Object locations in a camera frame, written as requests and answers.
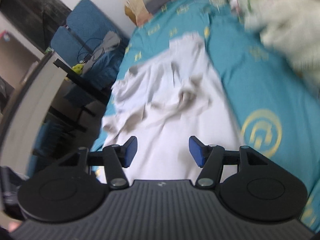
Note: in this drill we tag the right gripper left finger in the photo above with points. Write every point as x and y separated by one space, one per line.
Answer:
115 159

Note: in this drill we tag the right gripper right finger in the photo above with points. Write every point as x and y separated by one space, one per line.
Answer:
210 159

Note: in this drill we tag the white t-shirt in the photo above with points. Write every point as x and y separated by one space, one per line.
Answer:
163 102

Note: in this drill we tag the teal patterned bed sheet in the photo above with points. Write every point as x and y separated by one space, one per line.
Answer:
276 113

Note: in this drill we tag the white desk with black legs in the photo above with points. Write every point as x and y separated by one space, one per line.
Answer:
61 187

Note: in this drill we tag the yellow plush toy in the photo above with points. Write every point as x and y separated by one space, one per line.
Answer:
78 68

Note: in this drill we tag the blue covered chair near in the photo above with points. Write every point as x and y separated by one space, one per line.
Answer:
91 25

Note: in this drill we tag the blue covered chair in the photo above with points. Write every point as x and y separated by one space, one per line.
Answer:
67 46
91 25

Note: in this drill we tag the grey cloth on chair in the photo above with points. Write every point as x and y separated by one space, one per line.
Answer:
110 42

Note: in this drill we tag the cardboard box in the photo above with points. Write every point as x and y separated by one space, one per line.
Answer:
15 59

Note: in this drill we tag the blue covered chair far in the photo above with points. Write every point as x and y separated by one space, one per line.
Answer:
67 46

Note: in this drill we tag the green fleece blanket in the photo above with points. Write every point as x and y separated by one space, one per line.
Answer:
290 27

